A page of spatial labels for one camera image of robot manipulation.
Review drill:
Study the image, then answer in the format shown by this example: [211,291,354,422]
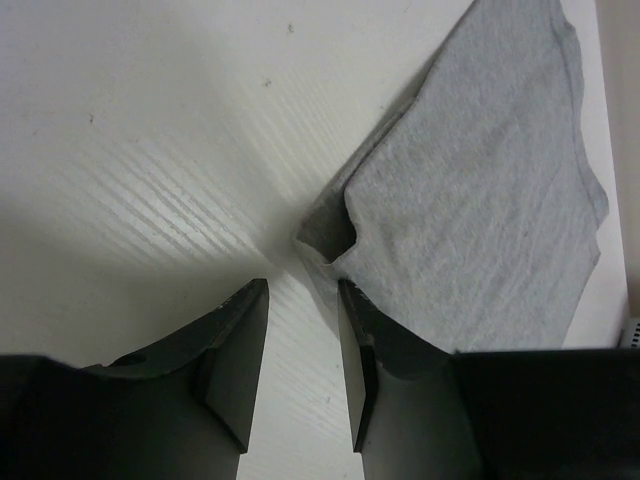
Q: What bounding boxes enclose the grey tank top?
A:
[294,1,608,352]

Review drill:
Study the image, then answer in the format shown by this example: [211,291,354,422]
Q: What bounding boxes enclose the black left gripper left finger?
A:
[1,279,269,479]

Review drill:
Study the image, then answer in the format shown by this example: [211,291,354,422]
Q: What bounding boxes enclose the white plastic laundry basket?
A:
[619,317,640,349]

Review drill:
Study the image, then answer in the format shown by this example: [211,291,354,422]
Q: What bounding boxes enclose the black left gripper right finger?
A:
[338,281,639,479]

